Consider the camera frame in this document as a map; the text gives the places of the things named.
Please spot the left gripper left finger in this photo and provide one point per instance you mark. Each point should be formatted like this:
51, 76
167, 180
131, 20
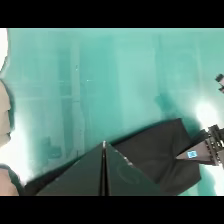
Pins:
83, 176

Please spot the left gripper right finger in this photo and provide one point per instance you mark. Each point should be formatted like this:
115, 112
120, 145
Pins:
126, 176

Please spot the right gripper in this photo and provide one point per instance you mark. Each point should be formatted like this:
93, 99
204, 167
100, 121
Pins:
216, 145

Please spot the black garment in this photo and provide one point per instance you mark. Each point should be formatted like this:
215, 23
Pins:
156, 150

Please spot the white garment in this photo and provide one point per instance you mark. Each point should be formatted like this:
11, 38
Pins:
2, 50

